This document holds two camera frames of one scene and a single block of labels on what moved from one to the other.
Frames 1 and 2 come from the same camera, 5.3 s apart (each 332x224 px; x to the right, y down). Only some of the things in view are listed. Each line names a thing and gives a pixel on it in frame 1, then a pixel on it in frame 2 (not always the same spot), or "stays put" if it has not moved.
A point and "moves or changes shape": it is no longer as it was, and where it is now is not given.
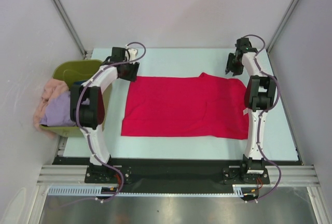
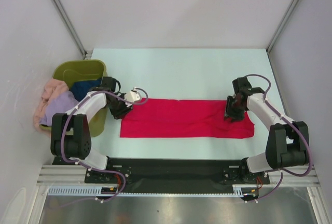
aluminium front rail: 75,175 stays put
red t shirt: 193,107 moves or changes shape
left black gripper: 132,75 → 125,109
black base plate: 143,175 stays put
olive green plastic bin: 75,71 stays put
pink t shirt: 52,88 stays put
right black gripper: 230,66 → 229,112
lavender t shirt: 57,111 stays put
